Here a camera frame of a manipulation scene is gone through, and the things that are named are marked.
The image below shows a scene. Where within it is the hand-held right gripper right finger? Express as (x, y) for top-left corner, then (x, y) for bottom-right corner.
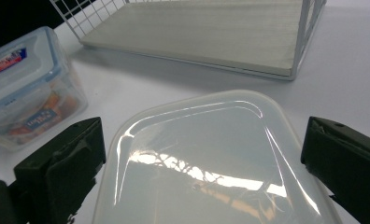
(300, 116), (370, 224)

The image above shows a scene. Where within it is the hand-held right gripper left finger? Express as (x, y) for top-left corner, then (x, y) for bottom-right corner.
(13, 117), (107, 224)

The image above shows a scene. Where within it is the clear container with blue lid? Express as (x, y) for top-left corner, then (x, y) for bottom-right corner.
(0, 25), (90, 153)

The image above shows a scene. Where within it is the white opaque plastic container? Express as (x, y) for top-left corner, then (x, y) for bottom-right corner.
(92, 90), (344, 224)

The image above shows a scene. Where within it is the white wire rack shelf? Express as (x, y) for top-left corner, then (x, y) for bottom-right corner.
(49, 0), (328, 82)

